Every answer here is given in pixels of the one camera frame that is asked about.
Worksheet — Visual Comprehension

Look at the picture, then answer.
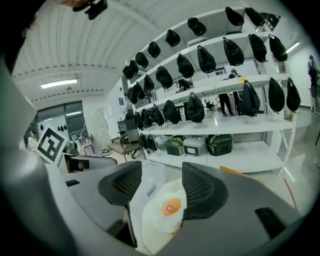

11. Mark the long ceiling light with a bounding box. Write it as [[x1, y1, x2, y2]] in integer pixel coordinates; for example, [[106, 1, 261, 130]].
[[286, 41, 301, 55], [40, 79, 78, 90]]

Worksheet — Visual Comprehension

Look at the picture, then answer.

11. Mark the black head-worn camera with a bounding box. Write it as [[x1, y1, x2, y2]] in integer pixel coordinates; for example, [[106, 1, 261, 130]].
[[72, 0, 109, 21]]

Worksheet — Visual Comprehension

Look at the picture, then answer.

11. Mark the white fluffy plush with orange patch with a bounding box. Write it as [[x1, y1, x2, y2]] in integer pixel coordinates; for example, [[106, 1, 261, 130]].
[[141, 178, 188, 255]]

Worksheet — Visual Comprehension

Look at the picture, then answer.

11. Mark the white windowed equipment case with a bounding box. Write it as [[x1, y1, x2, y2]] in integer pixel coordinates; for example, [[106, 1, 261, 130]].
[[182, 136, 209, 158]]

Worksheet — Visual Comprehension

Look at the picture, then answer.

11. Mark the large orange pillow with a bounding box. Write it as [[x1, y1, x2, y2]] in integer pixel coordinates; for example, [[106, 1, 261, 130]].
[[219, 165, 266, 186]]

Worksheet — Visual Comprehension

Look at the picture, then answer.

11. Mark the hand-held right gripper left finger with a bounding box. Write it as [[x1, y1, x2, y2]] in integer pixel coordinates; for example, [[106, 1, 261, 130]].
[[62, 161, 143, 249]]

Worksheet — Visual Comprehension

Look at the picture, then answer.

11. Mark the dark framed window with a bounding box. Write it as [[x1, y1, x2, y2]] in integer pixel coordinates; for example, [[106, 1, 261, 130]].
[[36, 101, 87, 137]]

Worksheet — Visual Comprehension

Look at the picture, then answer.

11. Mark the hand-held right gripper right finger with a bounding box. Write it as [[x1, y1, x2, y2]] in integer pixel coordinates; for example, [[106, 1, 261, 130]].
[[159, 161, 305, 256]]

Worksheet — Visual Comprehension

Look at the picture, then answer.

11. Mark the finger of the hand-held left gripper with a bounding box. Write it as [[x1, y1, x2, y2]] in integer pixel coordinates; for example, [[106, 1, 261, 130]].
[[88, 156, 118, 171]]

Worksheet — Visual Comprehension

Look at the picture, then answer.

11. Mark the red floor tape strip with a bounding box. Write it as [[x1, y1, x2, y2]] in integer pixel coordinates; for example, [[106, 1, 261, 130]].
[[283, 177, 298, 209]]

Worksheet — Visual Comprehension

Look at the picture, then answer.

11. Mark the white shelving rack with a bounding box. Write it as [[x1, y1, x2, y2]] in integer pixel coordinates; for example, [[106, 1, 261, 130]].
[[121, 6, 299, 177]]

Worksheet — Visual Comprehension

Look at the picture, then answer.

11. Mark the small pink-panelled table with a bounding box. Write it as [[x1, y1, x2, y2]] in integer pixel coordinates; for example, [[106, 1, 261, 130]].
[[74, 136, 96, 156]]

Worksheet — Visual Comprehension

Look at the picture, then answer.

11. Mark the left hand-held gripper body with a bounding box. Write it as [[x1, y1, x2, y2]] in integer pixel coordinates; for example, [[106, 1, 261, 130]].
[[34, 124, 90, 175]]

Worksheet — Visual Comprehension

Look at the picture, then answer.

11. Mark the plain white equipment case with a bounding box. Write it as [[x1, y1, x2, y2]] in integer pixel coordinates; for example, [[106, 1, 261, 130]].
[[154, 135, 172, 151]]

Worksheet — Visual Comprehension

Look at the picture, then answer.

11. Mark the staircase with black railing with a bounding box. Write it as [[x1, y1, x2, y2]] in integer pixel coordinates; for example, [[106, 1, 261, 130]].
[[259, 11, 282, 32]]

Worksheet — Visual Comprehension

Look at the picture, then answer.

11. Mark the green-lidded equipment case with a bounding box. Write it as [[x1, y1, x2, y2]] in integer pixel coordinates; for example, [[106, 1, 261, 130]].
[[164, 138, 186, 157]]

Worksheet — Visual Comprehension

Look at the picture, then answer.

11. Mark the grey locker cabinet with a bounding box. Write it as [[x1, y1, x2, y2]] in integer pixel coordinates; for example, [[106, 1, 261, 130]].
[[82, 106, 113, 148]]

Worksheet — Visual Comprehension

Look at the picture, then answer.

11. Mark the black green-topped equipment case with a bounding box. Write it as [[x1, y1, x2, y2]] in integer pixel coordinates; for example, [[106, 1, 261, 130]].
[[205, 134, 234, 157]]

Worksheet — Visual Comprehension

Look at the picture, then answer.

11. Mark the low wooden platform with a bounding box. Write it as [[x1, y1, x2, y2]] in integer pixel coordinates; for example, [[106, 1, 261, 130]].
[[107, 141, 131, 156]]

